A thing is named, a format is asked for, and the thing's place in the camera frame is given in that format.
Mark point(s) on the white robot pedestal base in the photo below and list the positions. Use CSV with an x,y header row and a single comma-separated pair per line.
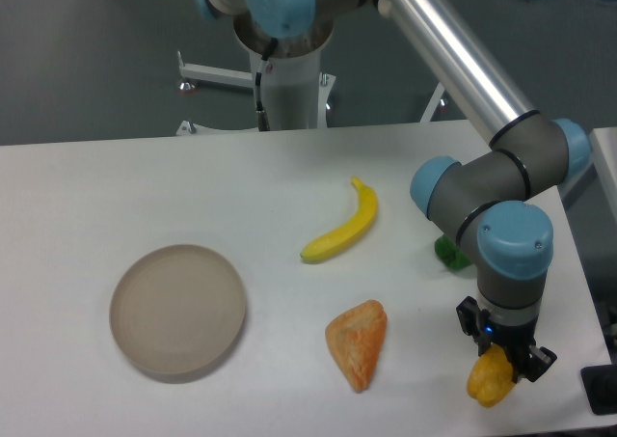
x,y
350,71

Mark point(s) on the orange bread slice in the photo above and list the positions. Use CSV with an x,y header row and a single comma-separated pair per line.
x,y
355,339

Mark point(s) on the black device at table edge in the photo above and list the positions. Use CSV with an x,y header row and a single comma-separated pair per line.
x,y
600,387

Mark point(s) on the beige round plate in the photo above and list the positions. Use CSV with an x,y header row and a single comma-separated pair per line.
x,y
177,312

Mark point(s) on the yellow banana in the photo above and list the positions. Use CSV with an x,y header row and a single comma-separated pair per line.
x,y
347,234

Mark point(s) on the white side table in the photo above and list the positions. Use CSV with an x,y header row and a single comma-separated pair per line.
x,y
601,165

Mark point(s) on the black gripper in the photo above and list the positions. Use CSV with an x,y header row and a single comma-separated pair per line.
x,y
512,329

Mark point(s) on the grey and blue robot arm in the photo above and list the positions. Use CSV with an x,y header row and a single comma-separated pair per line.
x,y
484,206

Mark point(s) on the yellow bell pepper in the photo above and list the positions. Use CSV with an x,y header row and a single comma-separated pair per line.
x,y
491,378

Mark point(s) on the green bell pepper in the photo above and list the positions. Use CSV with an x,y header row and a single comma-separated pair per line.
x,y
450,255

